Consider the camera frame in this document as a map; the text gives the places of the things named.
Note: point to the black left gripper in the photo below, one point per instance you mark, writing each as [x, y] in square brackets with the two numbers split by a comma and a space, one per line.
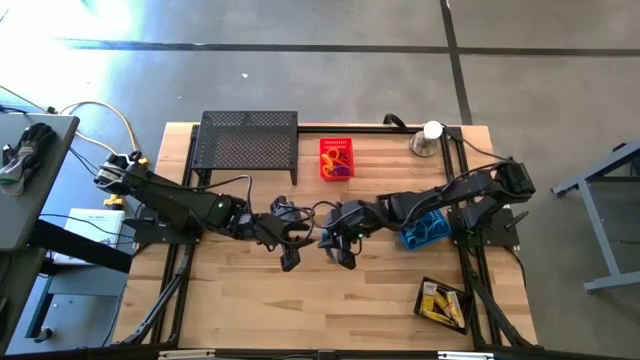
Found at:
[262, 227]

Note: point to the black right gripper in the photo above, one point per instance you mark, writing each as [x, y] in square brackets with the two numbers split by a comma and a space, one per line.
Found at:
[352, 217]

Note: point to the yellow coil wristband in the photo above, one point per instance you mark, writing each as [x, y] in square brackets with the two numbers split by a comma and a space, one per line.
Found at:
[327, 167]

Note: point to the purple coil wristband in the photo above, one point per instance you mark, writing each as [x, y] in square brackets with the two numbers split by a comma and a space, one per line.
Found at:
[342, 172]

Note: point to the red plastic basket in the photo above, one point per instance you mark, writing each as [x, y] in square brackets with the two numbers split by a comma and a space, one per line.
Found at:
[336, 160]

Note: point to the orange coil wristband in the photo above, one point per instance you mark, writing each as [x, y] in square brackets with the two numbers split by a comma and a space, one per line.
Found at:
[337, 152]

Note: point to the blue plastic basket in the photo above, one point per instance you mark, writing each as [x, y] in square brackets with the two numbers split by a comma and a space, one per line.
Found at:
[425, 231]

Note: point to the clear plastic packet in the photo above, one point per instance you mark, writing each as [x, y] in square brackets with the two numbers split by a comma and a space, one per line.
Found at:
[429, 289]

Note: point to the yellow plastic packet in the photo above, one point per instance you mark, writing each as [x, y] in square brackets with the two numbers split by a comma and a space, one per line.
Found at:
[442, 302]
[456, 310]

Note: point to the black plastic basket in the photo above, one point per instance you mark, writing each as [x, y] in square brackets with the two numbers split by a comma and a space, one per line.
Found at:
[442, 306]

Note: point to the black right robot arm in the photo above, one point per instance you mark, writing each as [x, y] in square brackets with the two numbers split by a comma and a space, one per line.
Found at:
[450, 192]

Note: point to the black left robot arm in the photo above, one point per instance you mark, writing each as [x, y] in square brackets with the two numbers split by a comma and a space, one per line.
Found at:
[175, 200]

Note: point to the white bulb table lamp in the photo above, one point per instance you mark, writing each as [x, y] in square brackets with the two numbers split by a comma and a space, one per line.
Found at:
[427, 137]

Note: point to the white paper box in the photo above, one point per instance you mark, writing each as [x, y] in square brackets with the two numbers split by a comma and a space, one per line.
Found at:
[92, 227]

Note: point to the grey side table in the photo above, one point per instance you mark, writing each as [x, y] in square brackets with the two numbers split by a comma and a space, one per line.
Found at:
[25, 190]

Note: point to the black work glove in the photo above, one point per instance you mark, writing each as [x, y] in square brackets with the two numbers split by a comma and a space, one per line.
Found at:
[27, 150]

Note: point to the black frame table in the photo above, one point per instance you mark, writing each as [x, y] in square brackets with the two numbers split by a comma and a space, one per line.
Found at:
[245, 140]

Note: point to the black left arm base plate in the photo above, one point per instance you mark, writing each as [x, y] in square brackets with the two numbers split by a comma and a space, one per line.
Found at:
[160, 231]

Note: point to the black aluminium rig frame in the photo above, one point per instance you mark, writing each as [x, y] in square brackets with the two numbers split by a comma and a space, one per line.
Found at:
[475, 300]

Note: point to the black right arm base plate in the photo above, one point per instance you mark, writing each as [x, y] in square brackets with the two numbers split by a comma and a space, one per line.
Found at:
[492, 230]

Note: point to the silver edge bracket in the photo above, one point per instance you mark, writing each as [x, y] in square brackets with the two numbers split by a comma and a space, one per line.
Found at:
[185, 354]
[465, 355]

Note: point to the grey metal table frame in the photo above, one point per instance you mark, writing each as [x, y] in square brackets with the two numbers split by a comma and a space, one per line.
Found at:
[600, 210]

